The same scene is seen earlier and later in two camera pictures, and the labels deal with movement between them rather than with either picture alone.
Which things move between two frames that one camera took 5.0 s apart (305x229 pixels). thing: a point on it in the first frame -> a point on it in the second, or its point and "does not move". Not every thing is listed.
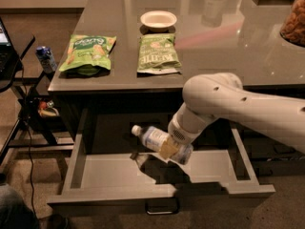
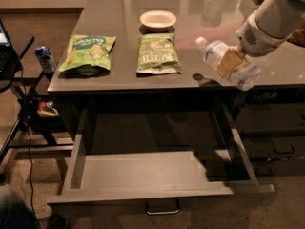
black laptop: [9, 55] does not move
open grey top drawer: [111, 167] does not move
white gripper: [180, 133] -> [256, 42]
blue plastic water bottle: [152, 138] -> [245, 76]
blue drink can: [47, 59] does not move
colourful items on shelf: [48, 109] does not move
